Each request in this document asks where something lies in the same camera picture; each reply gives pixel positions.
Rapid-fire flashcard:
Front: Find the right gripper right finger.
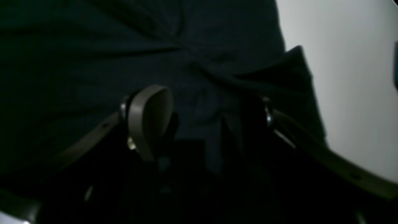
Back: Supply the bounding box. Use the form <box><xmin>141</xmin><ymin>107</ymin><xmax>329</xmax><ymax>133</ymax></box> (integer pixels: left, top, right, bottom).
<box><xmin>261</xmin><ymin>97</ymin><xmax>398</xmax><ymax>199</ymax></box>

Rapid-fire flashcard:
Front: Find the black T-shirt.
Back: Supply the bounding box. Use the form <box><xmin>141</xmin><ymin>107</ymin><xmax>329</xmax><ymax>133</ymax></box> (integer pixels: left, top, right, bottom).
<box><xmin>0</xmin><ymin>0</ymin><xmax>326</xmax><ymax>175</ymax></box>

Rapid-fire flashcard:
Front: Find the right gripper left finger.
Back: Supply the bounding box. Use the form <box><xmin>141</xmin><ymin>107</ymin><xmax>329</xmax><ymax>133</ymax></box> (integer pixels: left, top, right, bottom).
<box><xmin>53</xmin><ymin>85</ymin><xmax>174</xmax><ymax>172</ymax></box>

